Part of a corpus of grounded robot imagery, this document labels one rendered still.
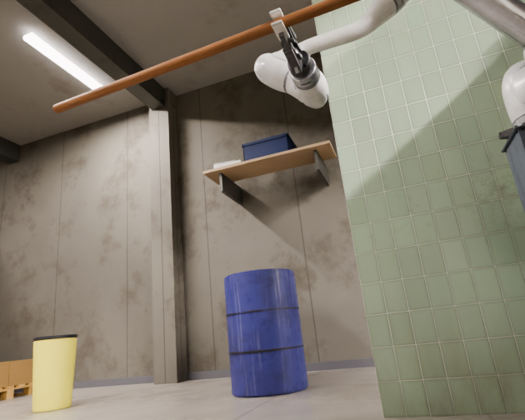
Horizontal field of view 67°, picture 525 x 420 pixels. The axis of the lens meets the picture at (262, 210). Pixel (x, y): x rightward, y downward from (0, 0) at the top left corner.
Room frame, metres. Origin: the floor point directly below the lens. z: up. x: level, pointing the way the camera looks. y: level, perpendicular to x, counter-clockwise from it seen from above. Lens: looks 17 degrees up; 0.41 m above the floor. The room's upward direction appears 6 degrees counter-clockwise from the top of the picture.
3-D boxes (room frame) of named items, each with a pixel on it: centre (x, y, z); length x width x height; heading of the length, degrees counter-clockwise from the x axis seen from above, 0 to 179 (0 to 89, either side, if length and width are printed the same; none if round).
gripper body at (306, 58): (1.01, -0.15, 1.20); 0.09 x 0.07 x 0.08; 160
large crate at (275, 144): (4.04, -0.16, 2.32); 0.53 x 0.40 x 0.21; 72
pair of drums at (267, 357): (3.61, 0.08, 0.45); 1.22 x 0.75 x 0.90; 165
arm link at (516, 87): (1.29, -1.02, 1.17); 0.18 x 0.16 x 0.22; 7
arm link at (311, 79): (1.08, -0.18, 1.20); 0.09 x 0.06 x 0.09; 70
